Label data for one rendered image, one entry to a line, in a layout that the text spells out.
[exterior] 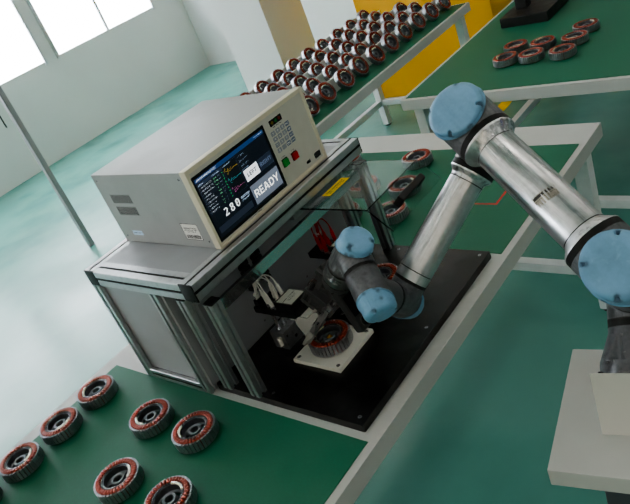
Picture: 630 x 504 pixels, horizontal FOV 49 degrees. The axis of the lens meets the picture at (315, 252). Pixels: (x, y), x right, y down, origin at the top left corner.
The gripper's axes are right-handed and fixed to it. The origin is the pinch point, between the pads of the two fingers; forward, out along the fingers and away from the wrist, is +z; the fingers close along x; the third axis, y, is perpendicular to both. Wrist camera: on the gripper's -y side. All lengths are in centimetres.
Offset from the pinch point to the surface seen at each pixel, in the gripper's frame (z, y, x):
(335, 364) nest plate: -0.1, -8.1, 6.3
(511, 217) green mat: -7, -21, -63
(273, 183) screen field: -16.1, 30.6, -14.0
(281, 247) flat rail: -8.8, 19.5, -5.2
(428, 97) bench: 46, 38, -158
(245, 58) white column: 220, 222, -297
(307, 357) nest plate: 6.0, -1.2, 6.0
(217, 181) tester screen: -23.3, 37.0, 1.1
